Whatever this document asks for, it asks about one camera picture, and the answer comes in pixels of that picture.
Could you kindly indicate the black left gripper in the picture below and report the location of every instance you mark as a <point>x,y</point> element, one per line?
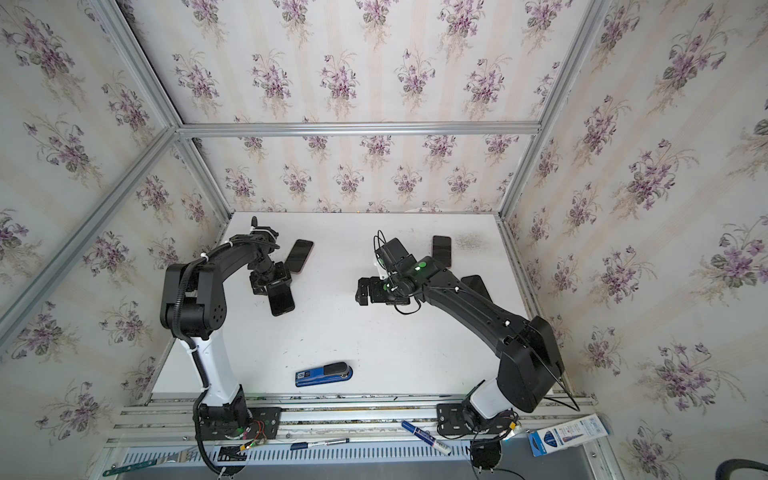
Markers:
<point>282,275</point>

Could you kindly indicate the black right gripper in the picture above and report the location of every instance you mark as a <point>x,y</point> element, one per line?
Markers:
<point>379,293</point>

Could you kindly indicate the black phone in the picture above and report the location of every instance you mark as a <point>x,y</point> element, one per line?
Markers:
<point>280,298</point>

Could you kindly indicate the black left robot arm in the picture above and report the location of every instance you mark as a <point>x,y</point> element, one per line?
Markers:
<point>194,309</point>

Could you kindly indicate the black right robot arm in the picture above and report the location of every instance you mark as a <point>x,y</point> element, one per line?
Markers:
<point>530,361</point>

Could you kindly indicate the pink-edged phone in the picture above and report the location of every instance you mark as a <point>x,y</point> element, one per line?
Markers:
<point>298,255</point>

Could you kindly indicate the dark phone at right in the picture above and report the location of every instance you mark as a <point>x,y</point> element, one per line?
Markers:
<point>442,250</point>

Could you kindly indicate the blue black stapler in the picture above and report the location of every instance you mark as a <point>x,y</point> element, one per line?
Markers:
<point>326,374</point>

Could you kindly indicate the black thin pen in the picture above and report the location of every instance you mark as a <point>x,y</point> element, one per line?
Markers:
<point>297,446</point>

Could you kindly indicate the blue marker pen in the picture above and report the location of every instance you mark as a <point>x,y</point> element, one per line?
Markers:
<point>426,438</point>

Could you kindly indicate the black round connector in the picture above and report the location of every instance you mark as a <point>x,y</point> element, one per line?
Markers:
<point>485,455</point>

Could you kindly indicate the blue white cardboard box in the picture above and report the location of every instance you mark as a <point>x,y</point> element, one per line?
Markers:
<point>567,435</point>

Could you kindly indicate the green metal ruler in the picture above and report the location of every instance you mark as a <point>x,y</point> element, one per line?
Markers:
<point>117,470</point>

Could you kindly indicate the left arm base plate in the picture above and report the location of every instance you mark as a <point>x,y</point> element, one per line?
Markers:
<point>261,424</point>

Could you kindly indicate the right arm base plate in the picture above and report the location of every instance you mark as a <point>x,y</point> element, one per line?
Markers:
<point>458,420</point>

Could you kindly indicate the aluminium rail base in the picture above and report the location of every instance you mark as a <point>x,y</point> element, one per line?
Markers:
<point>168,421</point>

